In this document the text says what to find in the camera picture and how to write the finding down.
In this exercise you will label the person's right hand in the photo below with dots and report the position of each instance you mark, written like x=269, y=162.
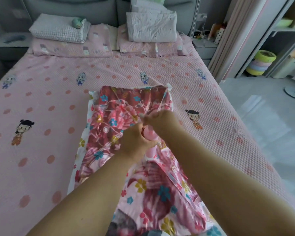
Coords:
x=162, y=122

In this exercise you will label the person's left hand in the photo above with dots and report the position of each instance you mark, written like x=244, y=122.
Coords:
x=135, y=142

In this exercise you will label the lilac hand pump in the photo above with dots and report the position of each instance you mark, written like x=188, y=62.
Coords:
x=151, y=151

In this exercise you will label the red floral blanket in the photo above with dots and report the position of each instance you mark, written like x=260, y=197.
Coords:
x=157, y=201

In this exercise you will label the flower-print plastic storage bag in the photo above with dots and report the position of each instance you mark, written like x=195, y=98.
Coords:
x=73, y=179

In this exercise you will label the person's right forearm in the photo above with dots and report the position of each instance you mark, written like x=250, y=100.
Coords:
x=241, y=184

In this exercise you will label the person's left forearm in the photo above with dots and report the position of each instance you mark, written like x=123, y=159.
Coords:
x=83, y=201

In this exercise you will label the white lidded bin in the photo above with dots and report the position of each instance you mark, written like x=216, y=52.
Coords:
x=287, y=67

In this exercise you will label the white bedside cabinet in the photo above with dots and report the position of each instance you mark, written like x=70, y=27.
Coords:
x=205, y=50
x=9, y=52

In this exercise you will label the grey dotted quilt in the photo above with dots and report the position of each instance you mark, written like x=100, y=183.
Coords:
x=151, y=27

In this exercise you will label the pink cartoon bed sheet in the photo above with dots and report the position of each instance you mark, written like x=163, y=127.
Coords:
x=39, y=103

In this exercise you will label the white black-dotted cylinder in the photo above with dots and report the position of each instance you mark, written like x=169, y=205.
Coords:
x=219, y=35

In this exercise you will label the white pink curtain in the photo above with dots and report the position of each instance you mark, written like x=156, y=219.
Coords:
x=232, y=36

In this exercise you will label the pastel striped round stool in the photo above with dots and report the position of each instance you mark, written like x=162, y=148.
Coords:
x=260, y=62

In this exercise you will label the small teal plush toy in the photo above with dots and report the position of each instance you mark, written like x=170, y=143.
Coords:
x=78, y=22

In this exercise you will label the white checked folded pillow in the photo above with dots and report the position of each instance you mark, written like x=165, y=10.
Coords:
x=56, y=29

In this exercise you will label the grey open shelf unit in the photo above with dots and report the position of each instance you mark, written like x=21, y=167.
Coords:
x=275, y=39

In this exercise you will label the grey upholstered headboard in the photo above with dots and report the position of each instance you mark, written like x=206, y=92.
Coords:
x=71, y=9

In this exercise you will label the green tissue box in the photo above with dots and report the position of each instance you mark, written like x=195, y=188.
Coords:
x=284, y=22

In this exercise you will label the white wall socket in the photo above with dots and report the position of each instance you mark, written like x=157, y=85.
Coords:
x=202, y=16

